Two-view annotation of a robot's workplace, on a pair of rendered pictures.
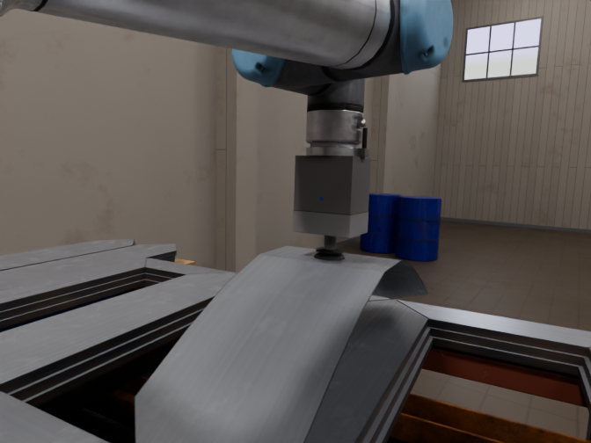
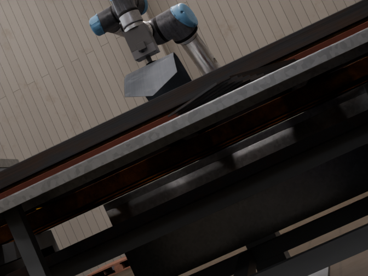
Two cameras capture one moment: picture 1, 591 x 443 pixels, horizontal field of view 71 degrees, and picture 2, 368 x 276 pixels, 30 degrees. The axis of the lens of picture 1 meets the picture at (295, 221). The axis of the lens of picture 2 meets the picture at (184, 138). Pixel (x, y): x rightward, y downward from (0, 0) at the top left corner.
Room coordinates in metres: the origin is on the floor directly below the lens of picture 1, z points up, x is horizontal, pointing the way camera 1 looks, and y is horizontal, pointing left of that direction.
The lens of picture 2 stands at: (2.73, -0.93, 0.57)
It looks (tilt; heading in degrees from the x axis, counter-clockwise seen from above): 5 degrees up; 158
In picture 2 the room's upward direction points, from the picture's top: 25 degrees counter-clockwise
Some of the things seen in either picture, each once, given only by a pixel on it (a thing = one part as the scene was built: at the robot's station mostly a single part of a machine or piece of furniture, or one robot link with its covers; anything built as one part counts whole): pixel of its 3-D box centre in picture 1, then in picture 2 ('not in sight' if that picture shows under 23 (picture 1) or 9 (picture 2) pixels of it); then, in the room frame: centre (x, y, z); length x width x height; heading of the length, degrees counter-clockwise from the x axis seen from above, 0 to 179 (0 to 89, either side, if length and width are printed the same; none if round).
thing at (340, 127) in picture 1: (336, 131); (130, 21); (0.57, -0.05, 1.20); 0.08 x 0.08 x 0.05
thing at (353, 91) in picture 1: (335, 69); (122, 0); (0.57, -0.05, 1.28); 0.09 x 0.08 x 0.11; 138
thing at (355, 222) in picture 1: (337, 190); (139, 40); (0.58, -0.06, 1.12); 0.10 x 0.09 x 0.16; 149
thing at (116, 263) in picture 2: not in sight; (124, 256); (-7.29, 1.49, 0.17); 1.19 x 0.83 x 0.34; 56
